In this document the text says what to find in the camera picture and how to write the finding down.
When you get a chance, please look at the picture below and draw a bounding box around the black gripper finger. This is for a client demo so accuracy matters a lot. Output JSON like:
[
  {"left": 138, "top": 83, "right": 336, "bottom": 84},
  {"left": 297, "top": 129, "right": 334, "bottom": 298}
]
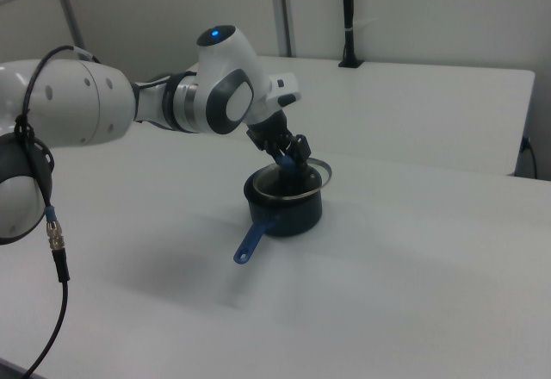
[
  {"left": 287, "top": 134, "right": 312, "bottom": 169},
  {"left": 265, "top": 145, "right": 294, "bottom": 173}
]

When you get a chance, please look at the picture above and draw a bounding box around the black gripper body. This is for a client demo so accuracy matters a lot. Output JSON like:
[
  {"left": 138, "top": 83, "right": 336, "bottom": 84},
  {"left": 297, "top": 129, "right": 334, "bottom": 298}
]
[{"left": 245, "top": 110, "right": 295, "bottom": 154}]

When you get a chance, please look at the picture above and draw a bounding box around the glass lid with blue knob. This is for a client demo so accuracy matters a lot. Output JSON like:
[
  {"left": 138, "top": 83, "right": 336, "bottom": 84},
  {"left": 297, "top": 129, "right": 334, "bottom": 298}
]
[{"left": 251, "top": 156, "right": 333, "bottom": 202}]

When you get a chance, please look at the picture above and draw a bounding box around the black clamped pole, white tie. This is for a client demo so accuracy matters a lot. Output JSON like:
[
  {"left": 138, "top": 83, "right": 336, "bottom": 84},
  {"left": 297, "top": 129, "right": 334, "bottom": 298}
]
[{"left": 337, "top": 0, "right": 363, "bottom": 69}]

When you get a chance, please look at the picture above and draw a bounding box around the dark saucepan with blue handle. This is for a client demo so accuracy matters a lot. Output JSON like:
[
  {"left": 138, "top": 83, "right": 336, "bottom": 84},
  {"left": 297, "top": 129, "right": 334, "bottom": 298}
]
[{"left": 232, "top": 171, "right": 324, "bottom": 265}]

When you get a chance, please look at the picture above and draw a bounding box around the grey partition frame post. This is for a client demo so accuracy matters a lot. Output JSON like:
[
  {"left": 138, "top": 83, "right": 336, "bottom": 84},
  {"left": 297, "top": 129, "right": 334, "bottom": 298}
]
[
  {"left": 47, "top": 0, "right": 86, "bottom": 48},
  {"left": 268, "top": 0, "right": 298, "bottom": 58}
]

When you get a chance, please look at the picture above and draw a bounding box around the black cable with metal connector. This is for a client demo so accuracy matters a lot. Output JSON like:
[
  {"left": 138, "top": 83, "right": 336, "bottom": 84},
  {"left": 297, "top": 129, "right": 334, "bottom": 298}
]
[{"left": 0, "top": 44, "right": 102, "bottom": 378}]

